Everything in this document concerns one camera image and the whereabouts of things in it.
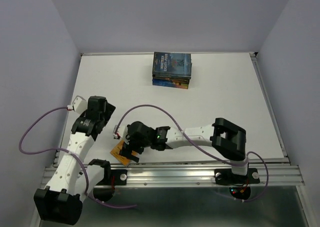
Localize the orange Huckleberry Finn book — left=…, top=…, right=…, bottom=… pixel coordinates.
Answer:
left=109, top=139, right=137, bottom=168

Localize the Jane Eyre blue book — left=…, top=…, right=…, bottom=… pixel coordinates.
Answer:
left=152, top=79, right=189, bottom=89

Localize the Nineteen Eighty-Four blue book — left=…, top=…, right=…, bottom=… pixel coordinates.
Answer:
left=152, top=52, right=192, bottom=79

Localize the Little Women book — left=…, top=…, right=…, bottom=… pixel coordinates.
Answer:
left=152, top=74, right=191, bottom=80

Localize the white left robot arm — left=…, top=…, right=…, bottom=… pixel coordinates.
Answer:
left=33, top=96, right=116, bottom=226

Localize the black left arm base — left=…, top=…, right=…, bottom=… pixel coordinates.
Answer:
left=86, top=159, right=128, bottom=203

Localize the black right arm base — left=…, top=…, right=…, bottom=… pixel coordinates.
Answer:
left=214, top=168, right=261, bottom=202

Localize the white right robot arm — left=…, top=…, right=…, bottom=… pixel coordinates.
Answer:
left=113, top=118, right=249, bottom=182

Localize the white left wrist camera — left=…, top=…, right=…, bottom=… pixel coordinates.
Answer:
left=71, top=95, right=88, bottom=115

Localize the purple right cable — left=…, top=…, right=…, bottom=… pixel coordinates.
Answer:
left=115, top=104, right=270, bottom=203

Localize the aluminium mounting rail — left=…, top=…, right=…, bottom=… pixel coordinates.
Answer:
left=39, top=161, right=306, bottom=189

